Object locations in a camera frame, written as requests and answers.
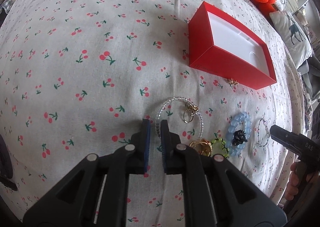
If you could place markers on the cherry print bed sheet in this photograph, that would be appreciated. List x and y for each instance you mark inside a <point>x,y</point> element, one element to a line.
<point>79,76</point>

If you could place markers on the gold bangle with green stone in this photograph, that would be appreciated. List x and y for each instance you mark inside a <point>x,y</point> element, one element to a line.
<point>202,147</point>

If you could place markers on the small gold earring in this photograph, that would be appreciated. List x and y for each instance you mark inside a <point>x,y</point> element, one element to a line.
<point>232,82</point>

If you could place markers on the right hand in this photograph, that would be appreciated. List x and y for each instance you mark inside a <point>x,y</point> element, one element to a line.
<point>292,186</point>

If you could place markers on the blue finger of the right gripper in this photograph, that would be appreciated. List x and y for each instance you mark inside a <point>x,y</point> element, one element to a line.
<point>287,139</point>

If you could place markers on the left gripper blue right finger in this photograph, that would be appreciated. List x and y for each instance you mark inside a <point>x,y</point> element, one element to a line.
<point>215,192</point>

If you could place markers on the red cardboard box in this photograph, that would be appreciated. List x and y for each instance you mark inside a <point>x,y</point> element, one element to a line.
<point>221,45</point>

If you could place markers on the deer print pillow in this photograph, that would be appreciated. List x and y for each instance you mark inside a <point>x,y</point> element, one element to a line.
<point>293,36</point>

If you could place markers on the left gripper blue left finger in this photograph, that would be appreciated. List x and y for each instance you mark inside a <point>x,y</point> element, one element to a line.
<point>94,192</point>

